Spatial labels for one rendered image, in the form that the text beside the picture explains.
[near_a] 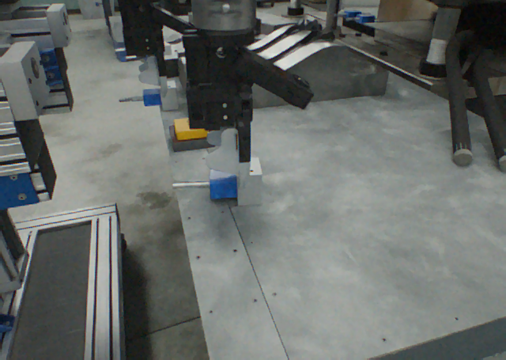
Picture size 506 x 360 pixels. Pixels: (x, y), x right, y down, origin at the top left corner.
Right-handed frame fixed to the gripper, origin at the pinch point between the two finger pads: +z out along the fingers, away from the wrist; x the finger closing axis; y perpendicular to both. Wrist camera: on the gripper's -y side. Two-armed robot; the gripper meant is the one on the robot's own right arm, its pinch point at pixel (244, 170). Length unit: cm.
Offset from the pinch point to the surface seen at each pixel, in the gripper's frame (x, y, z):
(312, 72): -37.8, -19.0, -2.8
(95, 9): -674, 212, 68
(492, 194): 3.3, -38.8, 4.7
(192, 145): -15.8, 8.7, 3.6
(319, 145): -15.2, -15.7, 4.7
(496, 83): -58, -83, 8
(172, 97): -36.2, 13.9, 1.6
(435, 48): -59, -61, -2
